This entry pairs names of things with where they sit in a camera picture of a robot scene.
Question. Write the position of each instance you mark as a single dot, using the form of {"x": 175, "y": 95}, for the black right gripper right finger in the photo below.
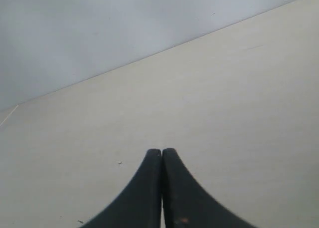
{"x": 185, "y": 202}

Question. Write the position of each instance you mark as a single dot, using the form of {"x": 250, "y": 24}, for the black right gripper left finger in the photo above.
{"x": 139, "y": 203}

